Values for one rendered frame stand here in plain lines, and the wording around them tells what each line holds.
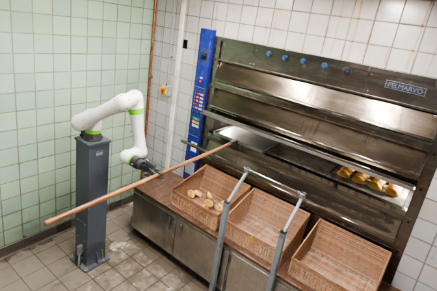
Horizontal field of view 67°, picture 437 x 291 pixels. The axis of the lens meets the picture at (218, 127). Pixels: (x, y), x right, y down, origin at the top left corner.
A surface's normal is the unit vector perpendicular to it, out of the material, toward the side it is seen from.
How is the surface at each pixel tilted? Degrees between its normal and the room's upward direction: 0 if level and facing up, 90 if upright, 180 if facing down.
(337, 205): 70
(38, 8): 90
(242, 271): 92
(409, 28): 90
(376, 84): 91
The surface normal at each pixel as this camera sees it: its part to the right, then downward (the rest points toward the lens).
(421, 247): -0.60, 0.17
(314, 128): -0.51, -0.16
